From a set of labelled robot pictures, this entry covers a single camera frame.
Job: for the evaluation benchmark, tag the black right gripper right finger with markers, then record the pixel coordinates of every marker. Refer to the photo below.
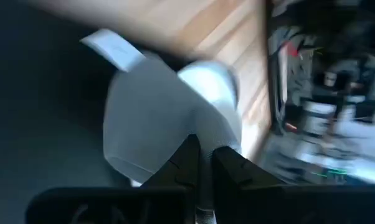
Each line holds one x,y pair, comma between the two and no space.
234,171

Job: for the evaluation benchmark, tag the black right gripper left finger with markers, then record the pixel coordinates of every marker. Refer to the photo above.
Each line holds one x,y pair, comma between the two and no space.
181,168

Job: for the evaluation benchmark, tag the black serving tray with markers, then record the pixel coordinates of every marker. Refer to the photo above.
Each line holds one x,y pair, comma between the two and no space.
35,109

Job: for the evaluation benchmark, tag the black aluminium table frame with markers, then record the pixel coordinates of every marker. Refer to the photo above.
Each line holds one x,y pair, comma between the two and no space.
274,102

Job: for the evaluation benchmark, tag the grey napkin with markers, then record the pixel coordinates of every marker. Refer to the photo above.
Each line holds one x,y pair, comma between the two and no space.
150,118

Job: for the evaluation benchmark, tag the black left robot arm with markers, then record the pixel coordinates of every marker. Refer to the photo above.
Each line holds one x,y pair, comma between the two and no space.
340,40

